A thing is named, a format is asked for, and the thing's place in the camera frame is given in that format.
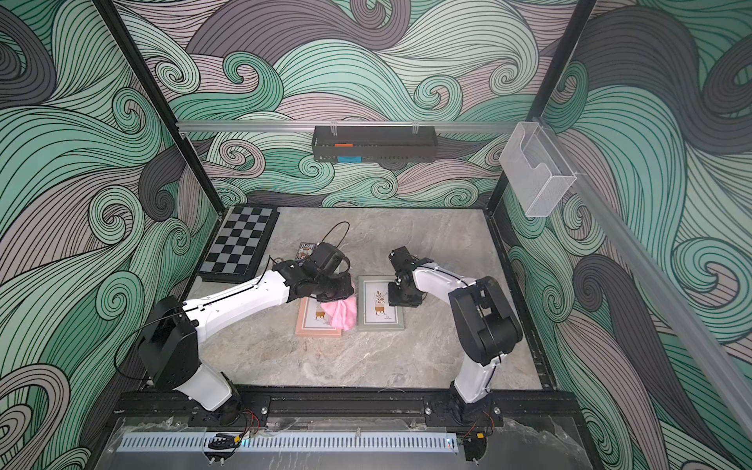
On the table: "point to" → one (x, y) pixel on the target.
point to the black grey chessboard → (239, 248)
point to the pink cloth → (342, 312)
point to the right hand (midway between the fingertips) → (401, 302)
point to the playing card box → (305, 251)
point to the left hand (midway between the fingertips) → (356, 288)
